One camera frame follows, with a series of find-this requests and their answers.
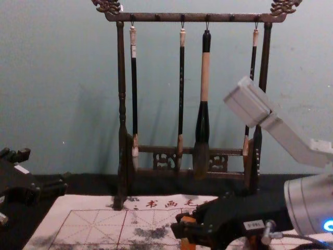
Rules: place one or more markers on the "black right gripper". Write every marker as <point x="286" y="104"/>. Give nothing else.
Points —
<point x="234" y="216"/>

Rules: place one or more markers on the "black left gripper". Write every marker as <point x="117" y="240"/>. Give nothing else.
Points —
<point x="18" y="179"/>

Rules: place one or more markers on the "orange brown stick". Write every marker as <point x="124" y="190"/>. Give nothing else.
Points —
<point x="186" y="244"/>

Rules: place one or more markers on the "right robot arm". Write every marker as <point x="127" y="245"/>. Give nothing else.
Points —
<point x="275" y="130"/>

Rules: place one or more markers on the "black table cloth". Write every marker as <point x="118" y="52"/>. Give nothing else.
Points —
<point x="86" y="183"/>

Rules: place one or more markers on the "white felt mat, red grid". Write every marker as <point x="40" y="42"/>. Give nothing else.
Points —
<point x="91" y="224"/>

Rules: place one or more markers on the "dark wooden dragon brush rack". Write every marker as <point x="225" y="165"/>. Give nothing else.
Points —
<point x="121" y="78"/>

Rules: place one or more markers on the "thin black brush, labelled cap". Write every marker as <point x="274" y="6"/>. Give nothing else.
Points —
<point x="134" y="91"/>

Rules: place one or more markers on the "thin black brush, white cap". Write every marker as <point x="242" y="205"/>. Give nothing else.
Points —
<point x="181" y="91"/>
<point x="253" y="60"/>

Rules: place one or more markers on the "plain pale wall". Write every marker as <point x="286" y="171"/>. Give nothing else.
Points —
<point x="57" y="78"/>

